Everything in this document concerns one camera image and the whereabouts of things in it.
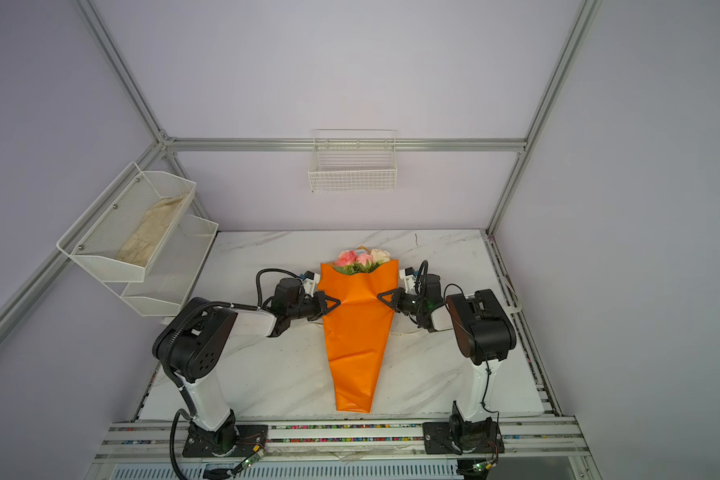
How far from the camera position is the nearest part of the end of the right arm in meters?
0.80

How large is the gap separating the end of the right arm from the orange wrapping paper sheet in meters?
0.04

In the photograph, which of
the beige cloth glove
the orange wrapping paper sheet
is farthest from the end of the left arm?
the beige cloth glove

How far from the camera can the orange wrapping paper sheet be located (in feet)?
2.61

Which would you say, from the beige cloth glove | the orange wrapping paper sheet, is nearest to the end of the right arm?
the orange wrapping paper sheet

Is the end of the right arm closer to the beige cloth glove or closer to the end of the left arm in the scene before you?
the end of the left arm

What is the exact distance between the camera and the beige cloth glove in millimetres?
746

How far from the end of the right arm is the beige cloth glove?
2.15 ft

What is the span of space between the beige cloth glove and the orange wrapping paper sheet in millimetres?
462

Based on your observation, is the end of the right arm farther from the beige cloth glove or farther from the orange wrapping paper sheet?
the beige cloth glove

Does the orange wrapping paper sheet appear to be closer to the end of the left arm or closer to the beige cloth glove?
the end of the left arm
